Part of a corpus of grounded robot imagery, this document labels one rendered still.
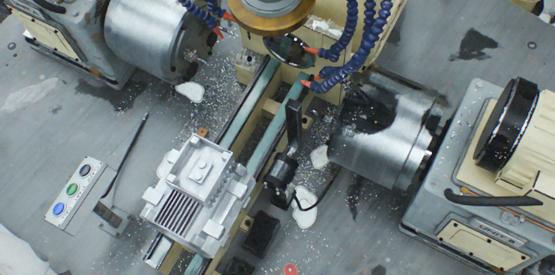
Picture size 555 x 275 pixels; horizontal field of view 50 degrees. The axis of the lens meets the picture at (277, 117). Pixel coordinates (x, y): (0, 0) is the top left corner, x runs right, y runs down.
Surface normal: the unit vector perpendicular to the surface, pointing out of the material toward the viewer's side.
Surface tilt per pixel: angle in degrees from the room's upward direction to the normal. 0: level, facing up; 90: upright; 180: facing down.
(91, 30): 90
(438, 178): 0
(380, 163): 58
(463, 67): 0
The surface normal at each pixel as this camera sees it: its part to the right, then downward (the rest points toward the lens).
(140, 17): -0.24, -0.02
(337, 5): -0.47, 0.82
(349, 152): -0.45, 0.58
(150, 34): -0.33, 0.21
